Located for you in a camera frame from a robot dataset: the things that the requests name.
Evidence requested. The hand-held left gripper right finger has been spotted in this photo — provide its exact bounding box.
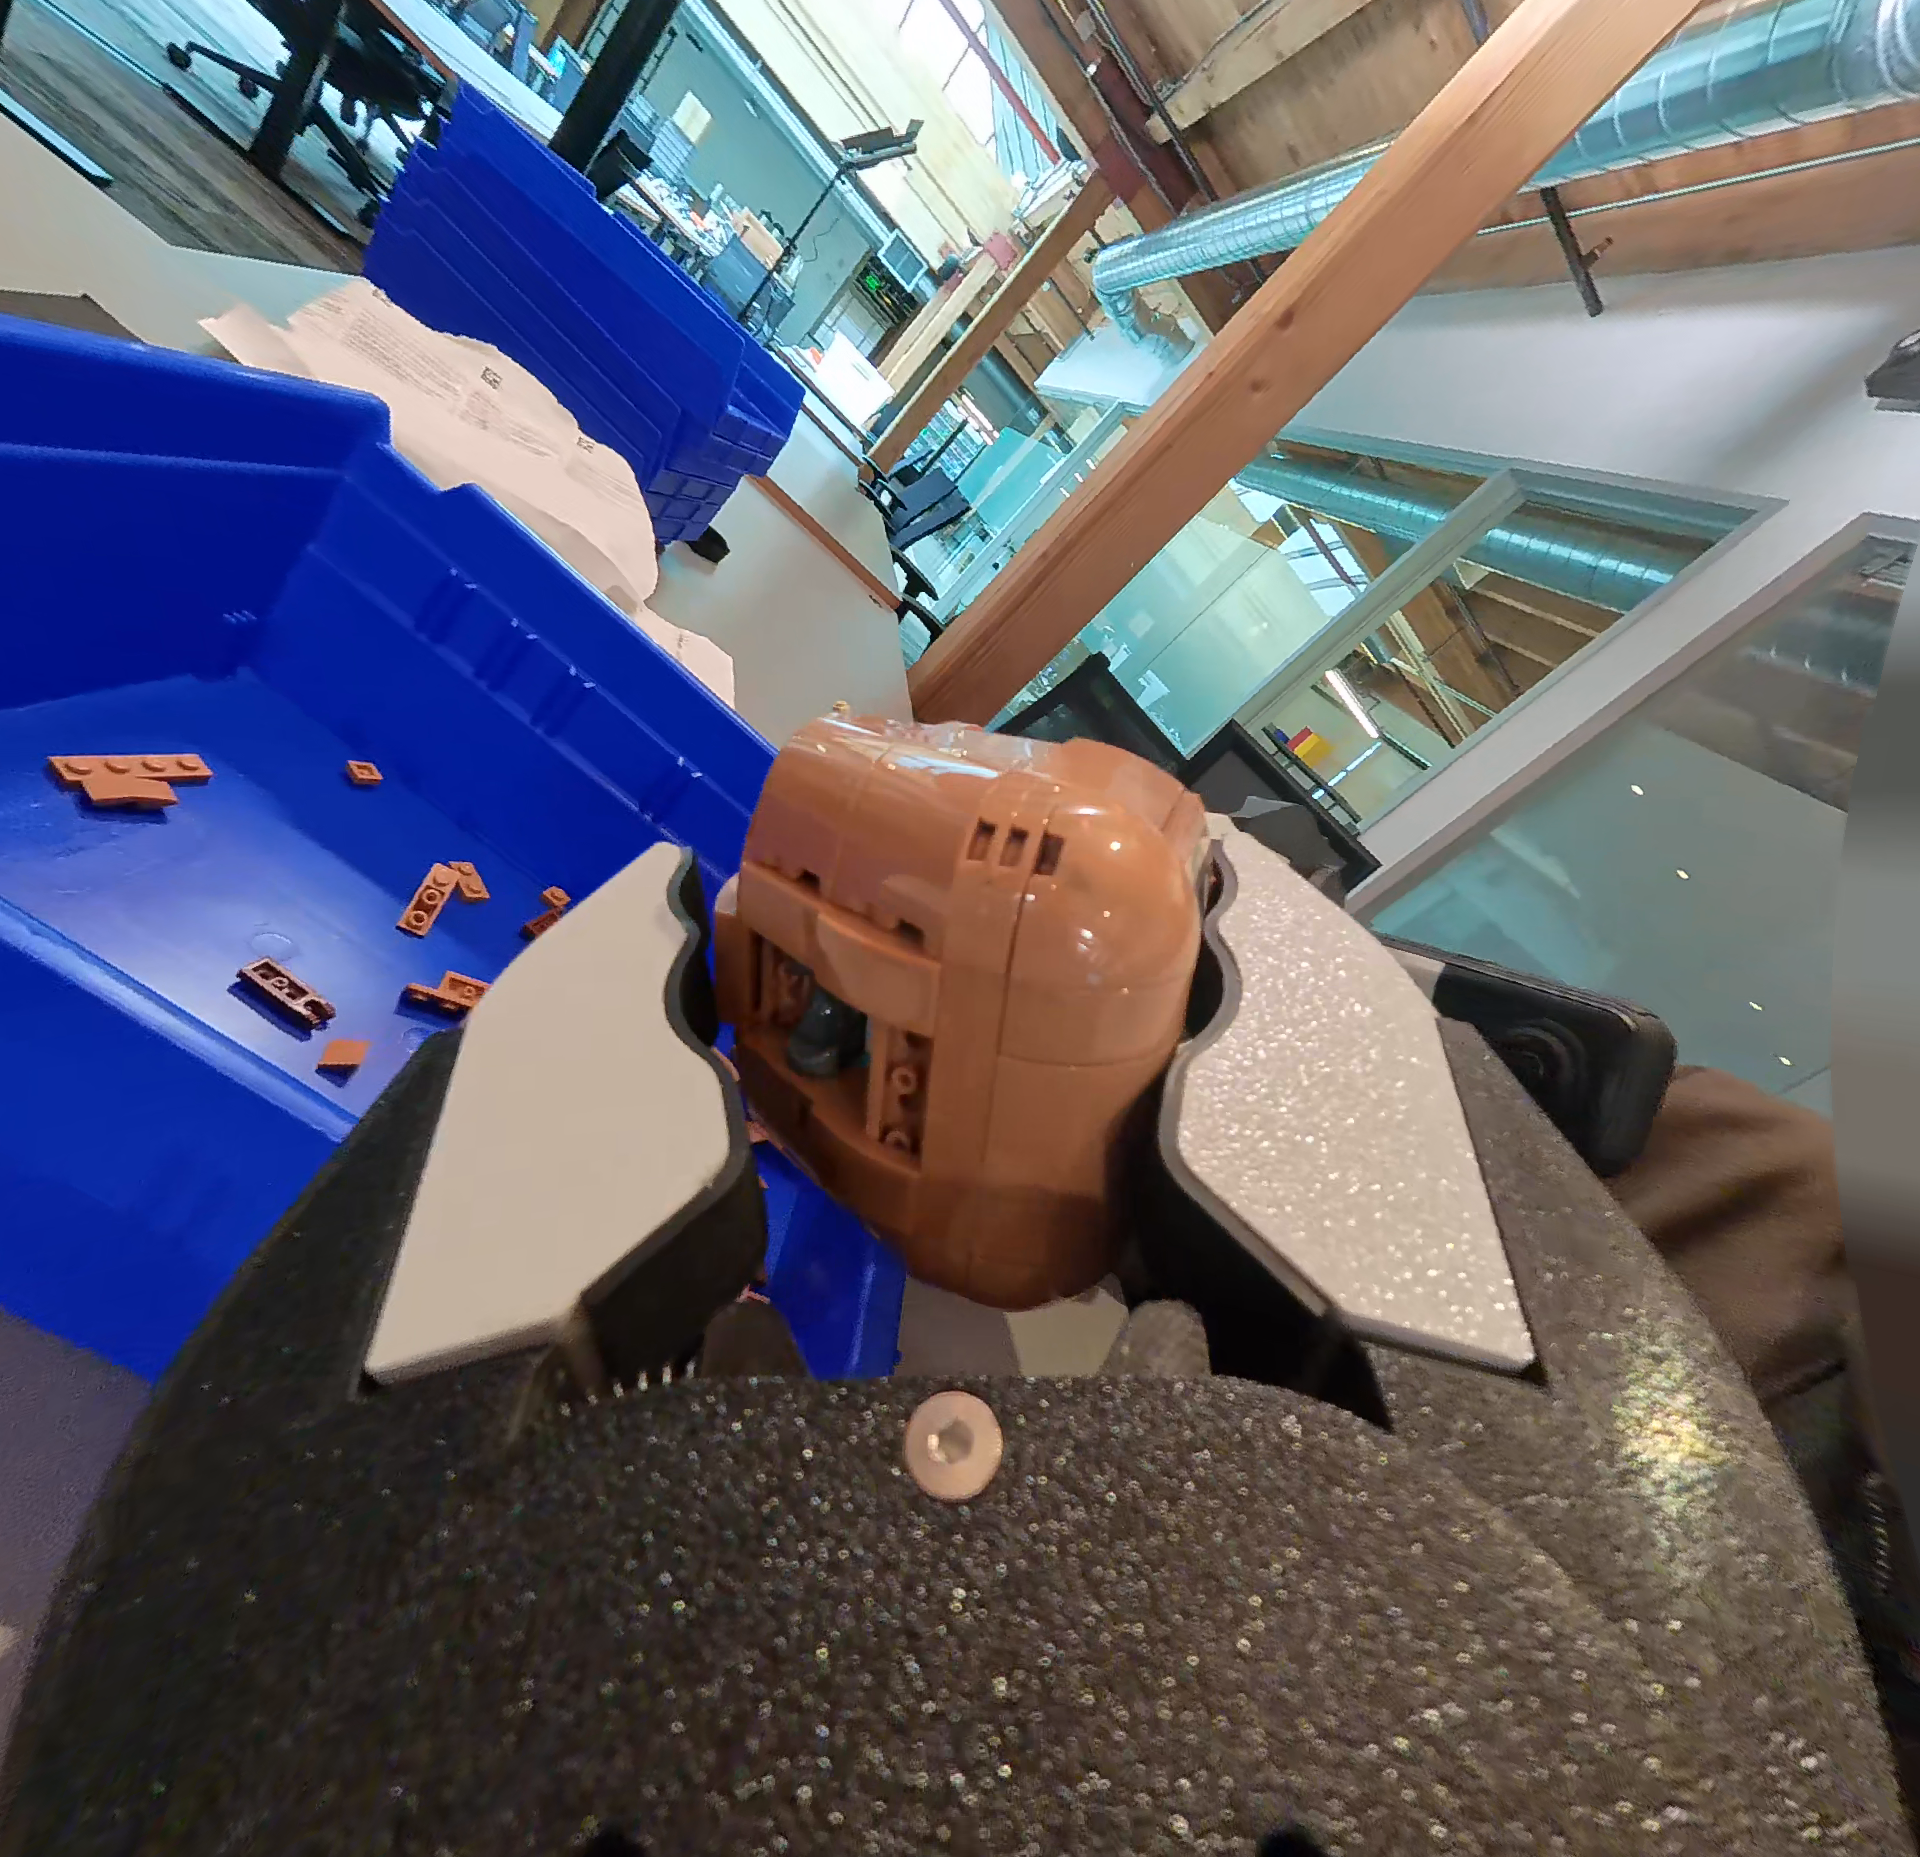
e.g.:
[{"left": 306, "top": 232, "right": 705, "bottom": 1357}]
[{"left": 1157, "top": 823, "right": 1539, "bottom": 1380}]

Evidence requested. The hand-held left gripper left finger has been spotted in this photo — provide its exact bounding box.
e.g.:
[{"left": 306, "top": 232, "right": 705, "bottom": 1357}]
[{"left": 363, "top": 845, "right": 767, "bottom": 1395}]

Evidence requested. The blue plastic bin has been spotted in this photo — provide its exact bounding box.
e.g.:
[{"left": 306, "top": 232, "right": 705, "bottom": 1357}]
[{"left": 0, "top": 314, "right": 909, "bottom": 1386}]

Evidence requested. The brown brick head model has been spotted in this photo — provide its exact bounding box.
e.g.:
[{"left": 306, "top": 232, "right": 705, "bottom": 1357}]
[{"left": 713, "top": 713, "right": 1217, "bottom": 1310}]

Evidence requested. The pile of brown bricks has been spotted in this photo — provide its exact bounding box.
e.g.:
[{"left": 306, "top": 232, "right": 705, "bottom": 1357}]
[{"left": 47, "top": 748, "right": 578, "bottom": 1078}]

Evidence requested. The grey desk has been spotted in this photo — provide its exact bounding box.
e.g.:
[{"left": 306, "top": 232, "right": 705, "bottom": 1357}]
[{"left": 0, "top": 119, "right": 917, "bottom": 1801}]

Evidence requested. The wooden ceiling beam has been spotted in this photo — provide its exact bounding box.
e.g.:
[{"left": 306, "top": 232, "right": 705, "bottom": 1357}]
[{"left": 910, "top": 0, "right": 1772, "bottom": 727}]

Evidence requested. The stack of blue bins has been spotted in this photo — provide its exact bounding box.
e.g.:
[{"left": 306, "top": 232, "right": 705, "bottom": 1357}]
[{"left": 363, "top": 88, "right": 805, "bottom": 553}]

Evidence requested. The black office chair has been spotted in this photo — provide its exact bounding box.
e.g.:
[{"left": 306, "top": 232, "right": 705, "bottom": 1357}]
[{"left": 166, "top": 0, "right": 453, "bottom": 185}]

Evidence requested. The silver ventilation duct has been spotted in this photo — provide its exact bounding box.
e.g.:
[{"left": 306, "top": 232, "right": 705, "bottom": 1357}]
[{"left": 1091, "top": 0, "right": 1920, "bottom": 298}]

